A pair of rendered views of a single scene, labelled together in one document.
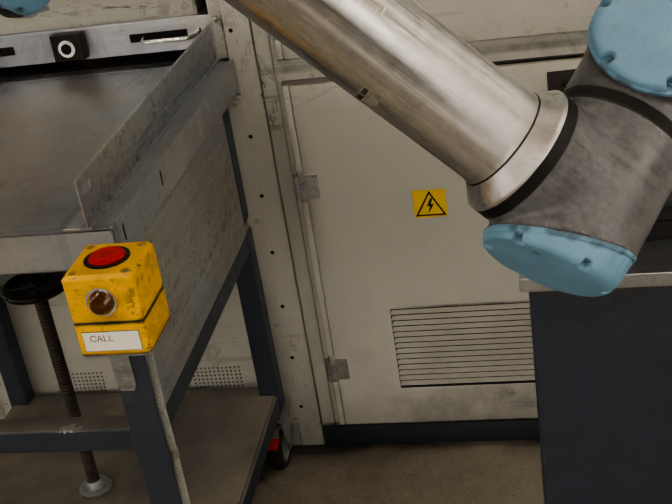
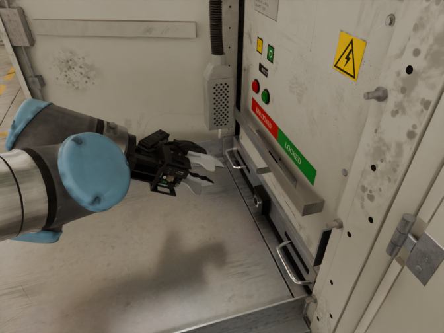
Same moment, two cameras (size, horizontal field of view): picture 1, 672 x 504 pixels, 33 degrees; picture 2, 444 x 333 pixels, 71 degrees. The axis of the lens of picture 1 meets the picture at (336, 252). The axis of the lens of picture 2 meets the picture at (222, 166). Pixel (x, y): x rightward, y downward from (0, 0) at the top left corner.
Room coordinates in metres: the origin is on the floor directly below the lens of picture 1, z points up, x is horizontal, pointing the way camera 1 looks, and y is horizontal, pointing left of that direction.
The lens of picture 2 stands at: (1.67, -0.04, 1.44)
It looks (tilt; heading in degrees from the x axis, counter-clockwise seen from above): 37 degrees down; 62
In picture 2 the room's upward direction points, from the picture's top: straight up
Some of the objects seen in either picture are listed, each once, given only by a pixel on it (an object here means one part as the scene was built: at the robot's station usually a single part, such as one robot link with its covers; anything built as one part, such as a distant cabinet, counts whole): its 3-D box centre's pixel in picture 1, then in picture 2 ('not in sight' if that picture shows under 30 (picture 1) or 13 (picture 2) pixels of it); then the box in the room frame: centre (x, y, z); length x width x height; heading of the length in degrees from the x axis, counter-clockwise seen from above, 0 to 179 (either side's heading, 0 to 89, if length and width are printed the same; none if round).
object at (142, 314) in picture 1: (117, 298); not in sight; (1.08, 0.24, 0.85); 0.08 x 0.08 x 0.10; 78
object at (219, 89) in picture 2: not in sight; (219, 96); (2.03, 0.64, 1.09); 0.08 x 0.05 x 0.17; 168
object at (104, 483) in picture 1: (94, 483); not in sight; (1.68, 0.50, 0.18); 0.06 x 0.06 x 0.02
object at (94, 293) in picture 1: (99, 304); not in sight; (1.03, 0.25, 0.87); 0.03 x 0.01 x 0.03; 78
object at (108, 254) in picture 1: (107, 259); not in sight; (1.08, 0.24, 0.90); 0.04 x 0.04 x 0.02
